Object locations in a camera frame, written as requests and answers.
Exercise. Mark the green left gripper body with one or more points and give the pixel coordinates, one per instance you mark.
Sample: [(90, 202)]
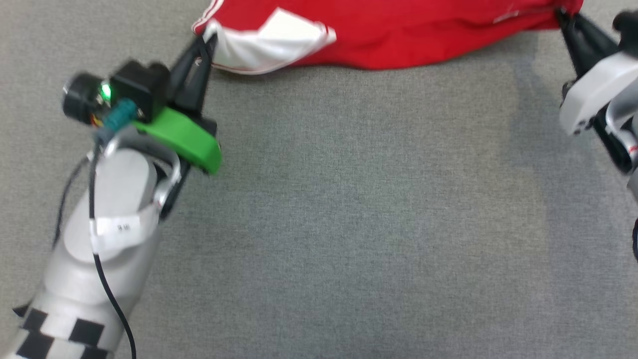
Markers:
[(184, 137)]

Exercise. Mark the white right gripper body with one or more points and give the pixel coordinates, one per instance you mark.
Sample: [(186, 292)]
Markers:
[(593, 92)]

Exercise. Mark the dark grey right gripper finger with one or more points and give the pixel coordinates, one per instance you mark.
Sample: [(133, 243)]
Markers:
[(578, 60), (593, 42)]

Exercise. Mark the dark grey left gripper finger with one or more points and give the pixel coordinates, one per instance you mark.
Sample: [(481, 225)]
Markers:
[(185, 70), (203, 80)]

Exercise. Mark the red basketball jersey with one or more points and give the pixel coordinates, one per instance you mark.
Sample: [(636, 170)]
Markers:
[(398, 35)]

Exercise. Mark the grey fabric sofa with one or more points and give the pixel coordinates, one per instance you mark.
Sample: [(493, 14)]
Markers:
[(349, 209)]

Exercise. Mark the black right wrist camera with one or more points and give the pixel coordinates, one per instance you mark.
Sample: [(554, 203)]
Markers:
[(627, 27)]

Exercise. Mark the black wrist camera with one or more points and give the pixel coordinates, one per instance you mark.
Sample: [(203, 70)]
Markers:
[(134, 87), (627, 27)]

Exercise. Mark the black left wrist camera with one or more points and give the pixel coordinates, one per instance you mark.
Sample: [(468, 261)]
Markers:
[(134, 87)]

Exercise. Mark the teal left camera connector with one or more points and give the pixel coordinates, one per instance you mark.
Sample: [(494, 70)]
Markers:
[(117, 119)]

